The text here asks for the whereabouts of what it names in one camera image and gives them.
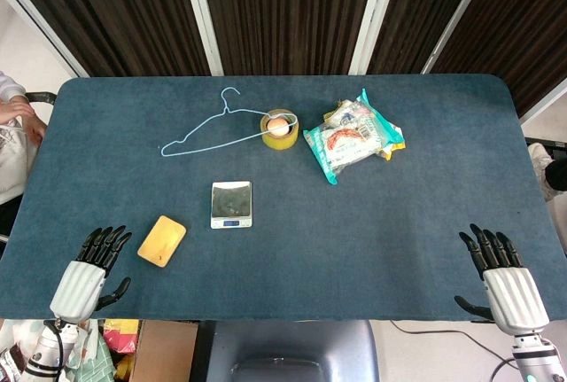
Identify small digital kitchen scale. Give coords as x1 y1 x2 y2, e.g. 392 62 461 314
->
209 180 253 230

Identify black chair armrest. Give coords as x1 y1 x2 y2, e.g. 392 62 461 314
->
24 91 58 105

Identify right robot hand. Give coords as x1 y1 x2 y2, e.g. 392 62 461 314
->
454 222 550 336

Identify cardboard box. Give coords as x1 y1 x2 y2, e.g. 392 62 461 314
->
128 319 199 382

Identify person with black hair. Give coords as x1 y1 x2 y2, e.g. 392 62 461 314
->
526 141 567 202

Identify teal white snack packet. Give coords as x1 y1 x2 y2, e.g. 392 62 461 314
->
302 88 404 186

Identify black cable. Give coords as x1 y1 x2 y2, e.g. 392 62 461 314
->
389 319 522 382

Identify person in white clothes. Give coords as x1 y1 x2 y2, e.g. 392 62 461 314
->
0 70 48 206

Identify yellow sponge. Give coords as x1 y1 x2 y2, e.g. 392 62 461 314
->
136 214 188 269

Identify blue table mat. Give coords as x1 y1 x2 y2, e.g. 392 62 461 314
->
0 73 567 323

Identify yellow tape roll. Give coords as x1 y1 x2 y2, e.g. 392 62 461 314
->
260 108 300 151

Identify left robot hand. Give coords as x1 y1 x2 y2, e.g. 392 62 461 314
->
49 224 133 324

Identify light blue wire hanger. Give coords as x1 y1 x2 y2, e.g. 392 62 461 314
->
159 87 298 158

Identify egg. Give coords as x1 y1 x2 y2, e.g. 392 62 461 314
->
266 117 291 136

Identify yellow trimmed snack packet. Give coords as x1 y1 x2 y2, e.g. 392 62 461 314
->
322 97 407 161

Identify yellow red snack bags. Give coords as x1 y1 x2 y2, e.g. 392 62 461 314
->
102 318 141 382

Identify patterned green white bag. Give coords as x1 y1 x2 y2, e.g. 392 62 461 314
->
66 318 119 382

